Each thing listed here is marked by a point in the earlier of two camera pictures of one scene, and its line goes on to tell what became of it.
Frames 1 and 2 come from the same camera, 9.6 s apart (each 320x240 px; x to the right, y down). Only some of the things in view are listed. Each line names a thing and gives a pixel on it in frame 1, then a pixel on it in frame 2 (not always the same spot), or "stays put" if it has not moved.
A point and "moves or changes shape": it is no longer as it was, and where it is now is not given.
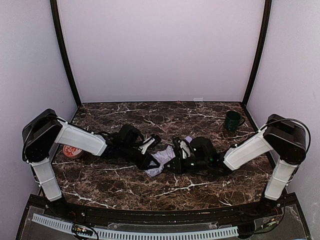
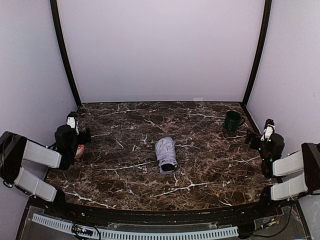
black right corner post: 260,45 stays put
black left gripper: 139,158 → 84,135
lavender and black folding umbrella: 162,157 moves or changes shape
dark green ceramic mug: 233,119 stays put
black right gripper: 179,158 → 253,140
